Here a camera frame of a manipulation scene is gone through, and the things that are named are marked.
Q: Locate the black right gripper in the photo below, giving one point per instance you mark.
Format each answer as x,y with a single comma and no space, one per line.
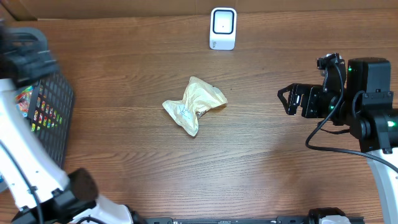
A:
309,109

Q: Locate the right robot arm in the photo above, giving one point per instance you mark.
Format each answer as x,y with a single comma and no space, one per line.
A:
355,93

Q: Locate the beige paper snack bag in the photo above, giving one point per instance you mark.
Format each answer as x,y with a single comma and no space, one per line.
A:
198,98

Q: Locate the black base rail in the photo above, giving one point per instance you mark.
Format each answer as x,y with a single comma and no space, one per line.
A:
314,216

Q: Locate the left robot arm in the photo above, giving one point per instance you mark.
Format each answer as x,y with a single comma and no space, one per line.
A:
43,192

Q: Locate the green gummy candy bag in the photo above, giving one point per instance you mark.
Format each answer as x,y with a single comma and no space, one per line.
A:
36,104

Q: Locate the cardboard back panel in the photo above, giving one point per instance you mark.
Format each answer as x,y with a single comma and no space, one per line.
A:
30,10

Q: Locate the grey plastic mesh basket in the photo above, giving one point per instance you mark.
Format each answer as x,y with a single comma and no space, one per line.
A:
27,52

